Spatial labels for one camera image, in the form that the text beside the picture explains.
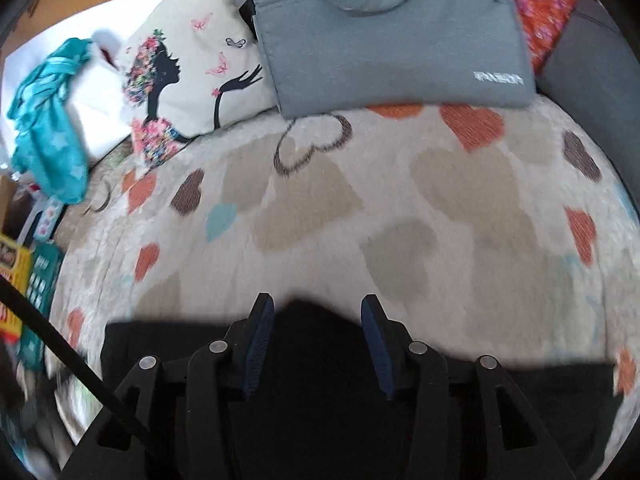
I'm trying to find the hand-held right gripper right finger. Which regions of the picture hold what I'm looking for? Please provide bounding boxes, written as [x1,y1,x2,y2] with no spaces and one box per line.
[361,294,577,480]

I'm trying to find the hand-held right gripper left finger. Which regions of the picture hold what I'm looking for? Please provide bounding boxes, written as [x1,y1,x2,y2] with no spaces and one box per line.
[59,292,276,480]

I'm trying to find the black pants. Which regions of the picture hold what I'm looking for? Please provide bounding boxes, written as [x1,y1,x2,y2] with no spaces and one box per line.
[100,299,617,480]

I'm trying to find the heart print blanket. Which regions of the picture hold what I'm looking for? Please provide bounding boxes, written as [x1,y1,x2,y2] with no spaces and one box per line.
[47,97,638,478]

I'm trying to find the green box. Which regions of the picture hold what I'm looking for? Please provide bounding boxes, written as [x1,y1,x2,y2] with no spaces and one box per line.
[14,242,65,372]

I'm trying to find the yellow box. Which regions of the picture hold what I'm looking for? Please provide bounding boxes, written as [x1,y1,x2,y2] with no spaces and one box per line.
[0,232,34,345]

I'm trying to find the printed cream pillow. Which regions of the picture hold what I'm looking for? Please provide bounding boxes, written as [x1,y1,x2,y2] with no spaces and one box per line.
[116,0,279,167]

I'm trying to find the teal star print cloth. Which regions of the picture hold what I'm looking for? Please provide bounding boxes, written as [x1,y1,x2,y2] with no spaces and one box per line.
[7,37,95,205]

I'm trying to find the grey laptop bag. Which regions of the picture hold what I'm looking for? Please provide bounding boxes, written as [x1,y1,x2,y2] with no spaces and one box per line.
[242,0,538,119]

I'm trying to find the white bedding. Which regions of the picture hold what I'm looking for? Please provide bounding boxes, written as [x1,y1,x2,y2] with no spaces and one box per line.
[0,0,173,163]

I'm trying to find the dark grey cushion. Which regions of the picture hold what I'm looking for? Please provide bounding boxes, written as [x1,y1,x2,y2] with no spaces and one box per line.
[536,0,640,196]

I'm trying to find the red floral cloth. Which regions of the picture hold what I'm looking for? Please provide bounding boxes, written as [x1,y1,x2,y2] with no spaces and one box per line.
[496,0,596,75]

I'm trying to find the black cable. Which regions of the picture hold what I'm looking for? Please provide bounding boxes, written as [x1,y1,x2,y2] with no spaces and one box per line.
[0,276,166,461]

